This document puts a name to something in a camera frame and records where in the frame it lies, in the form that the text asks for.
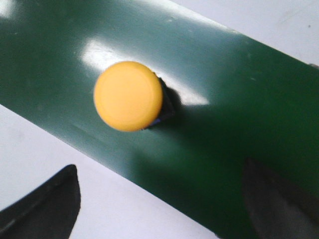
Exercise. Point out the green conveyor belt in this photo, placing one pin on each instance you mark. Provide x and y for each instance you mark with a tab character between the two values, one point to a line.
234	98

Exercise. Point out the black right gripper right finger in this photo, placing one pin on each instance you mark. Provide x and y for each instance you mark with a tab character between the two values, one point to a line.
278	208

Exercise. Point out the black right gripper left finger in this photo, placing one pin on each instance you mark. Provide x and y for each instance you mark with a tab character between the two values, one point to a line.
48	212

